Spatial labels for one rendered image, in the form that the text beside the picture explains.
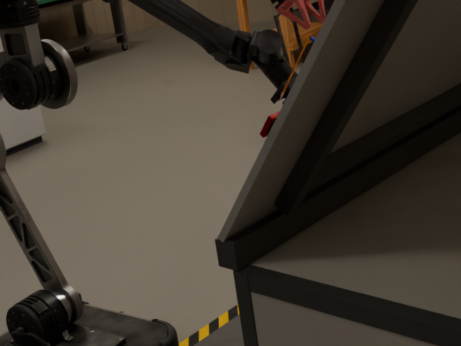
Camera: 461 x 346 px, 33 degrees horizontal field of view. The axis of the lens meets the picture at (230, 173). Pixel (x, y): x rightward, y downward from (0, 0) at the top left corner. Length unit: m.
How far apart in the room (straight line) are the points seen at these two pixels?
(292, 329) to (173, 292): 1.82
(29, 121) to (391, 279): 4.82
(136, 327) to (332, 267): 1.19
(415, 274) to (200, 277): 2.02
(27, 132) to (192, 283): 2.97
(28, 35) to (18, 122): 3.87
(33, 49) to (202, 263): 1.69
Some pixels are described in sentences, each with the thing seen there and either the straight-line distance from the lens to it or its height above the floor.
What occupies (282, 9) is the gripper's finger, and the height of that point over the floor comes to 1.29.
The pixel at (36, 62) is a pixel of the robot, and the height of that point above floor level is 1.19.
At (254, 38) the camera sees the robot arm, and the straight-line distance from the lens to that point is 1.75.
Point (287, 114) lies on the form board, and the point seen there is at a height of 1.15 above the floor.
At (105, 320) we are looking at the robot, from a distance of 2.79.
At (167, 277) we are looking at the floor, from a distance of 3.56.
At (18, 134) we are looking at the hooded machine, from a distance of 6.09.
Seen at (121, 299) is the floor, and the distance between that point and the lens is 3.45.
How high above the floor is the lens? 1.52
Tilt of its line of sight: 19 degrees down
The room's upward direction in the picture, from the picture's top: 8 degrees counter-clockwise
